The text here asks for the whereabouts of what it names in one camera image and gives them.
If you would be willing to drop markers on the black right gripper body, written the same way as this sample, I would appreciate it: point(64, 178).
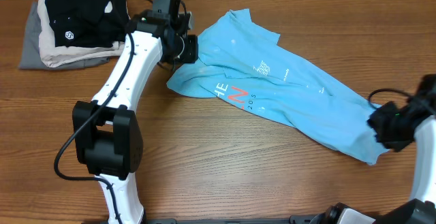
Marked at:
point(397, 128)

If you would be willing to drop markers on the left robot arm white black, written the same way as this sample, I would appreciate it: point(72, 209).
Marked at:
point(107, 135)

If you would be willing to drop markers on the light blue printed t-shirt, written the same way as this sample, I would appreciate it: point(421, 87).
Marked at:
point(241, 63)

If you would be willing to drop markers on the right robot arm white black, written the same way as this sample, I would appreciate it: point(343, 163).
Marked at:
point(399, 188)

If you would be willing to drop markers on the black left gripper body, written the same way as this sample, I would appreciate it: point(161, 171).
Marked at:
point(184, 50)

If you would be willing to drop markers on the black polo shirt with logo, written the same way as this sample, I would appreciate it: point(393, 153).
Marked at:
point(87, 23)

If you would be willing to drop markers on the folded beige garment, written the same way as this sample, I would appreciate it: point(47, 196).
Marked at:
point(53, 56)

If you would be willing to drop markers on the folded grey garment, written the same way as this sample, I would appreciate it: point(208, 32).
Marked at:
point(30, 58)

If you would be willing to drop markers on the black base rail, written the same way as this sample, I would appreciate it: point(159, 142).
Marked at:
point(296, 219)

